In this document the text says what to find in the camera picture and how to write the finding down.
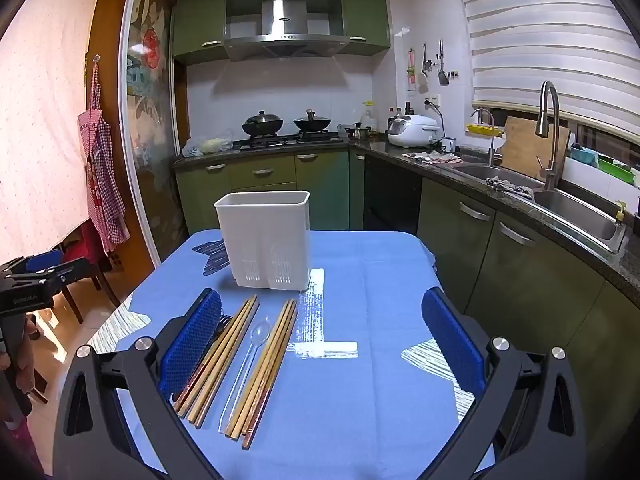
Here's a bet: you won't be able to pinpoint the grey rag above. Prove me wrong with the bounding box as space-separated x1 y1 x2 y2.
484 176 536 200

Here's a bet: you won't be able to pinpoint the black wok with glass lid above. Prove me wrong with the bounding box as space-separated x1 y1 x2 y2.
242 110 284 138

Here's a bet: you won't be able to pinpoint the green upper kitchen cabinets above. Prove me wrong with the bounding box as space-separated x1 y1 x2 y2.
172 0 391 66

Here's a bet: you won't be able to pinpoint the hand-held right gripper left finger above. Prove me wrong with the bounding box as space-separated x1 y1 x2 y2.
52 287 223 480

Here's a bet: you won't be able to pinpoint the black hanging spatula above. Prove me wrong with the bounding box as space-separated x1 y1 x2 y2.
437 40 451 86

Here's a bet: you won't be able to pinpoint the white window blinds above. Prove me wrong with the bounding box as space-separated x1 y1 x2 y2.
456 0 640 126

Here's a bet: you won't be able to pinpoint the black wok with knob lid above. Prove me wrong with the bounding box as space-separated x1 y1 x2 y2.
293 108 333 134

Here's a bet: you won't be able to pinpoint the teal plastic container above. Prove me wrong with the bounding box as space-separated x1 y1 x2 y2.
570 144 601 167

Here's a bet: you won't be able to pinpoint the red checked apron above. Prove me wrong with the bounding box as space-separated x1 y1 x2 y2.
77 67 130 253

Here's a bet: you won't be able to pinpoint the black fork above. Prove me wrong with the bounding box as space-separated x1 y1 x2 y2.
200 314 234 361

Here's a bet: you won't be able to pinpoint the tall steel faucet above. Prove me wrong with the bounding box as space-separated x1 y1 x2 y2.
535 80 562 192

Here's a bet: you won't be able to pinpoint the bundle of wooden chopsticks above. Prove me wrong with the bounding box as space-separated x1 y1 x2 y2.
173 294 300 451

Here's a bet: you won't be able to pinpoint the patterned dish cloth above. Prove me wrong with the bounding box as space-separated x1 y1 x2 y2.
402 150 466 167

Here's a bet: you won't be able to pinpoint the white plastic utensil holder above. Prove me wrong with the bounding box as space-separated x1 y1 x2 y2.
214 190 312 292

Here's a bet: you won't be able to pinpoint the white hanging spatula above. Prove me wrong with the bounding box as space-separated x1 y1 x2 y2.
417 44 431 93

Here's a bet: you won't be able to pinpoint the green plastic basket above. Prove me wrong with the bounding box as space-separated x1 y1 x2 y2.
597 155 638 183

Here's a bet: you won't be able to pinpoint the steel range hood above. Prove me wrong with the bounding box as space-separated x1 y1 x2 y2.
223 0 351 63

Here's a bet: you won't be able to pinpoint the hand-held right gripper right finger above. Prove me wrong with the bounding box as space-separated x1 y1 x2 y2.
421 287 588 480

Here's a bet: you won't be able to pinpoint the pale dotted curtain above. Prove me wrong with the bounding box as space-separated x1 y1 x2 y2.
0 0 101 261

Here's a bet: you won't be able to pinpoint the wooden cutting board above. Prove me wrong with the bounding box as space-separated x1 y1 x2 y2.
501 116 571 183

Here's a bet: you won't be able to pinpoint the cluster of dark sauce bottles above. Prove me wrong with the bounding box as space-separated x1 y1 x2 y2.
387 102 413 128

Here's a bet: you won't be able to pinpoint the clear plastic bag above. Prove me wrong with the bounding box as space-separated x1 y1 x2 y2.
181 136 235 158

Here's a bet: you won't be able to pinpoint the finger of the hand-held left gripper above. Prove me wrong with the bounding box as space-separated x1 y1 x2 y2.
7 258 104 297
0 250 65 277

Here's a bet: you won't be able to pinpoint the dark wooden chair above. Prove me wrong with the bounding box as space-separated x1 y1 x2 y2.
50 240 121 323

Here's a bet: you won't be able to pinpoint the blue printed tablecloth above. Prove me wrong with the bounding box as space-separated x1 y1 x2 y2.
87 230 496 480

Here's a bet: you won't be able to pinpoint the black gas stove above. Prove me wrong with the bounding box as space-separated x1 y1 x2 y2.
240 130 346 152

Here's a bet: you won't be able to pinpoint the person's left hand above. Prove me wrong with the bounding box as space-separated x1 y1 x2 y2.
0 317 41 411

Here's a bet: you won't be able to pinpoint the clear plastic spoon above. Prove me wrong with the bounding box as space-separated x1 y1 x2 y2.
218 321 273 433

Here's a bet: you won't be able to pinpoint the person's left forearm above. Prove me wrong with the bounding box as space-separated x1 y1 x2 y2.
0 405 36 480

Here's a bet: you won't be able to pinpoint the white rice cooker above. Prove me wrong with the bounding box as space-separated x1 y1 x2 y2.
388 114 444 148

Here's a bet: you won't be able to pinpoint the steel double sink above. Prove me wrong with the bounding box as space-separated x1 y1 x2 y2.
452 162 628 256

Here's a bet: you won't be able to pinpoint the small chrome faucet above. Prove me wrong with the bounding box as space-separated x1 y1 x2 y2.
471 108 497 167

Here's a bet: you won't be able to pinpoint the printed glass sliding door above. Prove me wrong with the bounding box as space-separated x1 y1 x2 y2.
117 0 188 266

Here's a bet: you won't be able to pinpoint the dark granite countertop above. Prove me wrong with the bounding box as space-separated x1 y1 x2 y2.
172 137 640 306

